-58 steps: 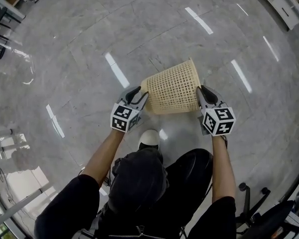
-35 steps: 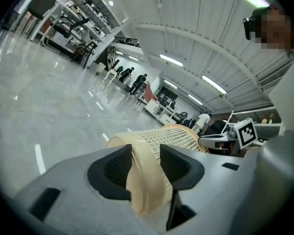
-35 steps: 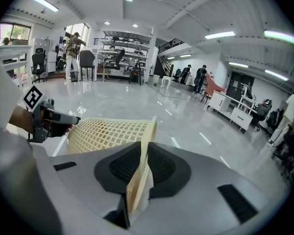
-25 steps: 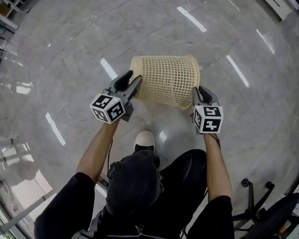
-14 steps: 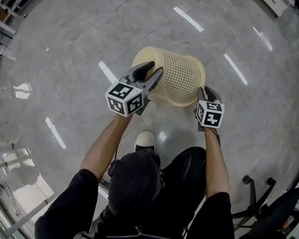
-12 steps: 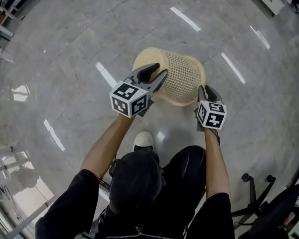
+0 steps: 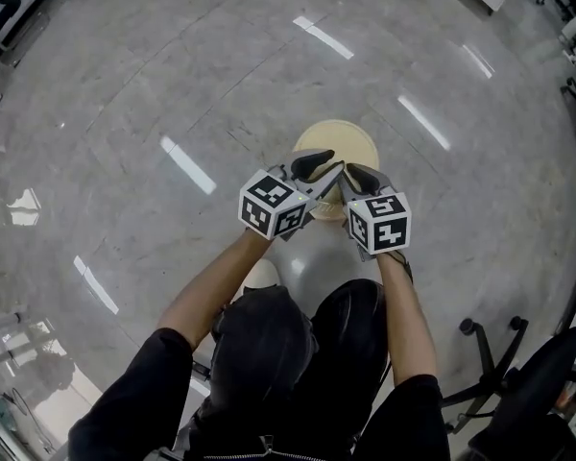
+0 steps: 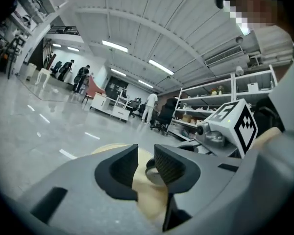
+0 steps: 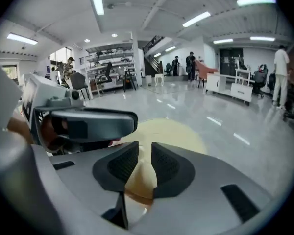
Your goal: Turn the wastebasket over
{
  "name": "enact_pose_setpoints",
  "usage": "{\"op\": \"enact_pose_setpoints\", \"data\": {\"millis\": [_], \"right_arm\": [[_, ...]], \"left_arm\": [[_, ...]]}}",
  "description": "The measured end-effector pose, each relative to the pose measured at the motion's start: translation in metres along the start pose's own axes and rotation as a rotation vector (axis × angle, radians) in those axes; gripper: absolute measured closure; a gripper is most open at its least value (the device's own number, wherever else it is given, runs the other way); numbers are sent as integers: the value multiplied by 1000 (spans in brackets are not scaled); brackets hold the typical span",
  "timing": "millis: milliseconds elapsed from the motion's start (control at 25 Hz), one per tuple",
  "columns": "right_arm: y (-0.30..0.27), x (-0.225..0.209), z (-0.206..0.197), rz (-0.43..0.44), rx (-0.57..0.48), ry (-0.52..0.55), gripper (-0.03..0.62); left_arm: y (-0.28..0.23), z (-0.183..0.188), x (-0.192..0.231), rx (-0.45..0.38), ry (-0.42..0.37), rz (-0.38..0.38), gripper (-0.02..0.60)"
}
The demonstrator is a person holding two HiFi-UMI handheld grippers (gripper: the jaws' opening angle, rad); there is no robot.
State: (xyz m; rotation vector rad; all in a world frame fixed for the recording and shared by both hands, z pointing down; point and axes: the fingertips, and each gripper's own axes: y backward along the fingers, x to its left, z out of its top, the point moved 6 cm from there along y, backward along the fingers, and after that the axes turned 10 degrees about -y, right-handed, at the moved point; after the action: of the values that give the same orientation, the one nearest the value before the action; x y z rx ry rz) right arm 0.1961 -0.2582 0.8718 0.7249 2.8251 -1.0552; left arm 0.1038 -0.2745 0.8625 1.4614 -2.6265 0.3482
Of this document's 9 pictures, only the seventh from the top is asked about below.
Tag beige plastic bucket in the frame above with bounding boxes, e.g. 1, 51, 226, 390
291, 118, 381, 222

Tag person's right forearm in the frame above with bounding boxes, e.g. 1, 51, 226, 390
375, 251, 439, 386

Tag black trousers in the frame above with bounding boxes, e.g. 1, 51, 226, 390
209, 278, 391, 451

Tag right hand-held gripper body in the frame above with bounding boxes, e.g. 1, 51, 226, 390
342, 186, 413, 263

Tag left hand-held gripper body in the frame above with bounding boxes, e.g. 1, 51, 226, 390
238, 162, 328, 242

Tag black zipped jacket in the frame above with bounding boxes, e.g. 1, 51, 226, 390
66, 326, 453, 461

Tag black mesh office chair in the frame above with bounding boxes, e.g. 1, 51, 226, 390
440, 316, 576, 461

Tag white desk with grey legs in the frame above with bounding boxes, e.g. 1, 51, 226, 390
0, 309, 74, 461

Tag person's left forearm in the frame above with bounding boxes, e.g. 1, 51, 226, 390
156, 228, 271, 353

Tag white shoe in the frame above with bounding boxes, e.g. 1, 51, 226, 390
241, 257, 281, 290

